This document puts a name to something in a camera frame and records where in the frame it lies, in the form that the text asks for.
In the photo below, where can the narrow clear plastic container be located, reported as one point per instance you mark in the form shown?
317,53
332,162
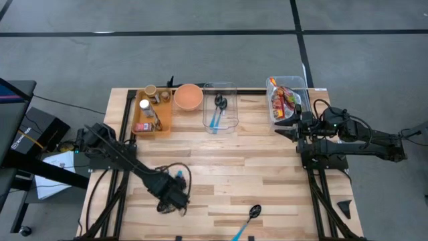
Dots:
230,110

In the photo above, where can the black box white logo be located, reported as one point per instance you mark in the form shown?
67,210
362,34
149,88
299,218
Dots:
36,129

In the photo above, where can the white paper sheet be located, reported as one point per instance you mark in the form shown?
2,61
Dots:
55,174

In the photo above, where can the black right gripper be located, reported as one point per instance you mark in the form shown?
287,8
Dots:
306,125

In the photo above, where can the black side desk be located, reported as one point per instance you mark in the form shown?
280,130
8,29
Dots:
13,134

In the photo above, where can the orange rectangular tray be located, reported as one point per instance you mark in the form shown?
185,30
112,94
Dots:
164,115

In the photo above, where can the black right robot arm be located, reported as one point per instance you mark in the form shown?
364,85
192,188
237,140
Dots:
354,144

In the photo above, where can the jar with white label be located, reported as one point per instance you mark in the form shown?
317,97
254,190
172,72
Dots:
146,107

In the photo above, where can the orange bowl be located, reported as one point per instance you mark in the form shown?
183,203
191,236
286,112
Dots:
188,97

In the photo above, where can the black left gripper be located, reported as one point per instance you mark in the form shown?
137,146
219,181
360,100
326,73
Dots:
172,195

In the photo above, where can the black clamp bracket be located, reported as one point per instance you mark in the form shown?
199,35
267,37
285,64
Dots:
170,83

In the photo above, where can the brown foil packet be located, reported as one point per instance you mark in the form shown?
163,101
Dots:
158,122

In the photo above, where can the orange ramen packet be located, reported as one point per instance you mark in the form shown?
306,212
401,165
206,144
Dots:
273,81

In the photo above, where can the red yellow Maruchan ramen packet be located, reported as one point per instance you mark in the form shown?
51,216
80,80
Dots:
279,103

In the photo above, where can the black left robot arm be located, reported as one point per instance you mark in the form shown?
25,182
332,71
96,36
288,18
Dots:
120,157

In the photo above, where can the wide clear plastic bin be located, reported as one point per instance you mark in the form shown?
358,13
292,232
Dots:
302,87

